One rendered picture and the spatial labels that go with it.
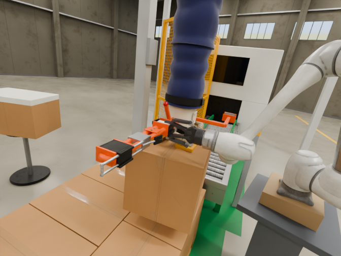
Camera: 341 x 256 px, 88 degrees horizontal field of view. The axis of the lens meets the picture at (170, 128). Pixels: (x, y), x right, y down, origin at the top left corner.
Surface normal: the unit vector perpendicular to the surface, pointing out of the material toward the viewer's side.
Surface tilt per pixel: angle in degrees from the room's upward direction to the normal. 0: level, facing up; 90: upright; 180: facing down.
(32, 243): 0
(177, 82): 74
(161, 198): 89
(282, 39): 90
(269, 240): 90
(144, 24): 90
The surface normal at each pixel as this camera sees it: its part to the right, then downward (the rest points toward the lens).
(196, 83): 0.46, 0.07
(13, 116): -0.07, 0.32
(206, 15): 0.27, 0.39
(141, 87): -0.41, 0.26
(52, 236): 0.12, -0.94
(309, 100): -0.62, 0.18
